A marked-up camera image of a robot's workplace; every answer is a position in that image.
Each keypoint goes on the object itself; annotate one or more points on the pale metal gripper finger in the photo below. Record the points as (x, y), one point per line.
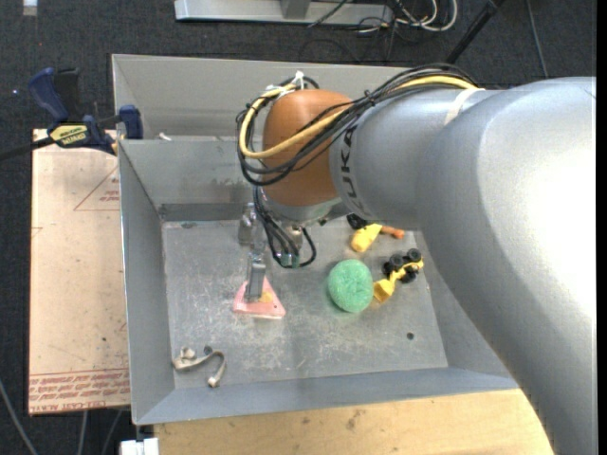
(256, 275)
(248, 228)

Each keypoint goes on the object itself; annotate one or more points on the pink triangular toy food slice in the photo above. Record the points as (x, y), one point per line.
(268, 307)

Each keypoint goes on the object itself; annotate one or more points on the yellow and orange toy tool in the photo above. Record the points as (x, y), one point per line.
(364, 239)

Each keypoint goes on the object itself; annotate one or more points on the green round scrubbing sponge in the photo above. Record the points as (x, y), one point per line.
(350, 286)

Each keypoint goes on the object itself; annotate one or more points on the grey metal bin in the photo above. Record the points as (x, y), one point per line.
(303, 349)

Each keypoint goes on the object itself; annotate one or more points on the beige curved hook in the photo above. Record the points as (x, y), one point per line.
(195, 361)

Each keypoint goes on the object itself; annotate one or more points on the yellow toy vehicle, black wheels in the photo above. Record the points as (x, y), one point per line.
(397, 273)

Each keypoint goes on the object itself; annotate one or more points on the brown cardboard board, red print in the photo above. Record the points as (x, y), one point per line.
(76, 273)

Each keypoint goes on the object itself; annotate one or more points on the black cylinder on white bracket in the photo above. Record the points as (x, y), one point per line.
(355, 220)

